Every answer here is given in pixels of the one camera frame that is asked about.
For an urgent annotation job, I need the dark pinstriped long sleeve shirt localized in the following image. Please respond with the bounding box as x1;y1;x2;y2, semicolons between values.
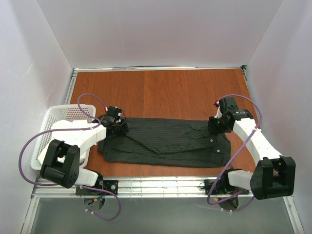
97;117;231;168

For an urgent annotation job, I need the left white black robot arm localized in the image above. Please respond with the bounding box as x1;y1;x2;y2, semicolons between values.
39;119;126;188

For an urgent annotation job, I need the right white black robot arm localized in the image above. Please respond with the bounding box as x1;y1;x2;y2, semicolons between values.
208;115;296;200

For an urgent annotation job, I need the white plastic laundry basket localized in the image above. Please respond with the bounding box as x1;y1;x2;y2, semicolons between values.
30;104;91;170

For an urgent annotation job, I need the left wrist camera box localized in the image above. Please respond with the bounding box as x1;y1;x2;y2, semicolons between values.
103;106;122;123

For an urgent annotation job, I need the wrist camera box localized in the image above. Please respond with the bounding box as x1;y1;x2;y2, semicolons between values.
214;97;254;120
103;106;122;123

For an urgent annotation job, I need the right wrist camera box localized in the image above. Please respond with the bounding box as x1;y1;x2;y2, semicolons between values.
214;97;254;120

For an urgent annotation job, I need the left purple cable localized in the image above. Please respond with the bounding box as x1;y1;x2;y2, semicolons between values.
19;94;122;221

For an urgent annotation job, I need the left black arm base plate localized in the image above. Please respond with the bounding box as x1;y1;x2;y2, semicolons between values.
75;180;119;196

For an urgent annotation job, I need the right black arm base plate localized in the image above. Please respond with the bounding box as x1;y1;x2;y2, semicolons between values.
199;179;250;195

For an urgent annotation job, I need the aluminium front frame rail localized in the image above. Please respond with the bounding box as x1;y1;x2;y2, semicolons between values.
21;176;304;234

